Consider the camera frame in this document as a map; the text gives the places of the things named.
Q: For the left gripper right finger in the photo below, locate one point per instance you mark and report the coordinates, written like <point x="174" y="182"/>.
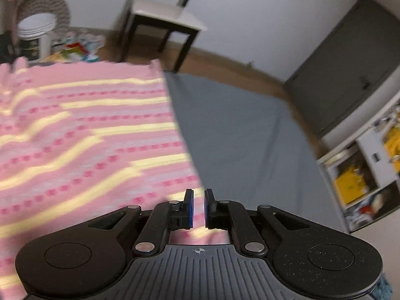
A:
<point x="216" y="212"/>

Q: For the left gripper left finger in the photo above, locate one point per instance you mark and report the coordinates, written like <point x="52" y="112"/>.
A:
<point x="182" y="212"/>

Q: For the pink striped knit sweater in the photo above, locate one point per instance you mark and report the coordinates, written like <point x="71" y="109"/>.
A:
<point x="84" y="139"/>

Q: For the grey bed sheet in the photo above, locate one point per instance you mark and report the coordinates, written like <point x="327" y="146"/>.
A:
<point x="248" y="148"/>

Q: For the white shelf unit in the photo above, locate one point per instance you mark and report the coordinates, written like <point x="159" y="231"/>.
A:
<point x="364" y="170"/>

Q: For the pile of colourful clutter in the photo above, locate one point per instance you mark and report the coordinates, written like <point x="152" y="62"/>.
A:
<point x="75" y="47"/>

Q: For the white black wooden chair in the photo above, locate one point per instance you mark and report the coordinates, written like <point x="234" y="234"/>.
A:
<point x="173" y="18"/>

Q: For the dark grey door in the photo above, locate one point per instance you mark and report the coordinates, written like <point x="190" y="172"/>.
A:
<point x="346" y="69"/>

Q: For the white plastic bucket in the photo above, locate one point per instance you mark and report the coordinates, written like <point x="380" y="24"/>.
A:
<point x="34" y="35"/>

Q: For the woven round basket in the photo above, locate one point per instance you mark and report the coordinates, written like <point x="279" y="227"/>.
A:
<point x="59" y="8"/>

